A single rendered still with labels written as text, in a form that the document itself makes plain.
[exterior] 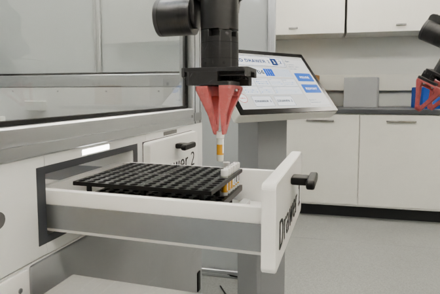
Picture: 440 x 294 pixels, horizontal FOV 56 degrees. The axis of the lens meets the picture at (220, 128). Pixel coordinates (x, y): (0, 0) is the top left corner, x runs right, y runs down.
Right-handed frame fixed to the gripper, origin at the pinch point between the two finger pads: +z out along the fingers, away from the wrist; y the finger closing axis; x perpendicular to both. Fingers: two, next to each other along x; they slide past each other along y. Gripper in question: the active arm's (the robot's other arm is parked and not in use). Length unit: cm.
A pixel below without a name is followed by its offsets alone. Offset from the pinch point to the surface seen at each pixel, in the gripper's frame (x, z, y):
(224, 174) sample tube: 2.0, 7.4, 0.1
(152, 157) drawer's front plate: 19.5, 7.7, -21.0
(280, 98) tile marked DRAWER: 92, -5, -5
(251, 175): 13.0, 9.3, 2.0
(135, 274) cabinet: 14.9, 31.8, -23.1
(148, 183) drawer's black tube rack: -4.9, 7.9, -9.7
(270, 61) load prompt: 104, -20, -11
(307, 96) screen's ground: 105, -6, 4
